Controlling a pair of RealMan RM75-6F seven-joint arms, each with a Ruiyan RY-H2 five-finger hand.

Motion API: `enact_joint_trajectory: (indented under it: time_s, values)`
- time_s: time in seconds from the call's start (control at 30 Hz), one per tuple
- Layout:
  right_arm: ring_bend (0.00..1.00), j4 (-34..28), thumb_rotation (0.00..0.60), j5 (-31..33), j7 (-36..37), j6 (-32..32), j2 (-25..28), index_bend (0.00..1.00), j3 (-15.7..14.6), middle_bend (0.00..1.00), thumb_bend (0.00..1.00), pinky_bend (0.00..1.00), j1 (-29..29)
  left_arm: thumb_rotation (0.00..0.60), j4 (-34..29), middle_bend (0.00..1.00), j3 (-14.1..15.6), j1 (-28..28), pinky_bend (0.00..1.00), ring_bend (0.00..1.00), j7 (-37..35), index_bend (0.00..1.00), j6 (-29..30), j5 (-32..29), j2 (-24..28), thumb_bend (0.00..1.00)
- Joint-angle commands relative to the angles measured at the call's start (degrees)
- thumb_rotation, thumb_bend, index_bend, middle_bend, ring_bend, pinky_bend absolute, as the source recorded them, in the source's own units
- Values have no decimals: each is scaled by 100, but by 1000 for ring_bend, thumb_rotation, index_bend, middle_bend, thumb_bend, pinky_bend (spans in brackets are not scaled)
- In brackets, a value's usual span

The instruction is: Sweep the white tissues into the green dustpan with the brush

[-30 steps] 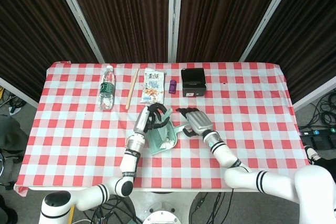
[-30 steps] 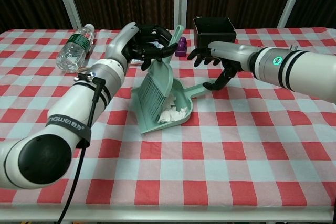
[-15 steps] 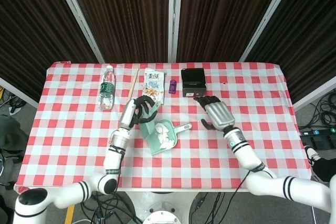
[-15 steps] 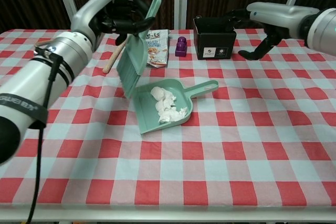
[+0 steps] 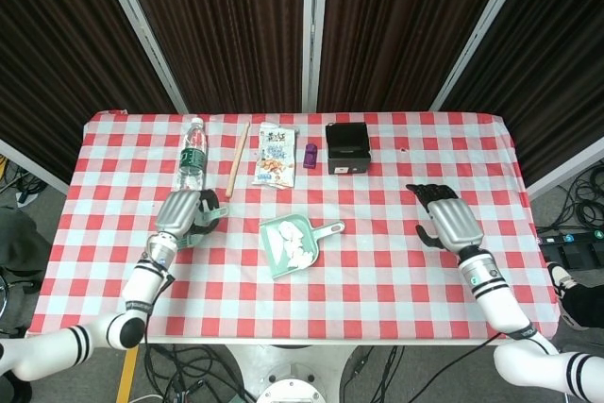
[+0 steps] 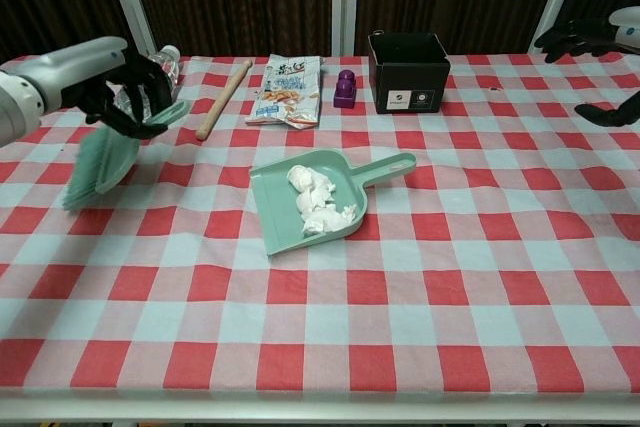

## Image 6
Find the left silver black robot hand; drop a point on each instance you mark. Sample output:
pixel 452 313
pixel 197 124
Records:
pixel 80 67

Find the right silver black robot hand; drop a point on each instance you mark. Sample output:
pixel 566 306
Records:
pixel 580 39

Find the green hand brush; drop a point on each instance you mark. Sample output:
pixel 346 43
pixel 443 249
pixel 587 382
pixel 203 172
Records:
pixel 105 162

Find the green plastic dustpan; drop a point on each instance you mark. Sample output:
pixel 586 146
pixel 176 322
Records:
pixel 275 212

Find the clear plastic water bottle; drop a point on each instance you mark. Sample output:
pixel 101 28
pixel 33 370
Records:
pixel 170 64

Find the wooden stick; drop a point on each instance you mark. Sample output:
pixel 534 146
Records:
pixel 220 102

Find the black open box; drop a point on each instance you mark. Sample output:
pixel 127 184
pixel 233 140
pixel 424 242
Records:
pixel 410 82

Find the white snack bag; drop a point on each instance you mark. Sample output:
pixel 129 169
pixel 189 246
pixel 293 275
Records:
pixel 285 92

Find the purple toy block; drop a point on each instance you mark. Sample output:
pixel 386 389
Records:
pixel 345 92

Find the red white checked tablecloth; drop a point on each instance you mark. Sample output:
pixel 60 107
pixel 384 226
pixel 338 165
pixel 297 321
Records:
pixel 350 297

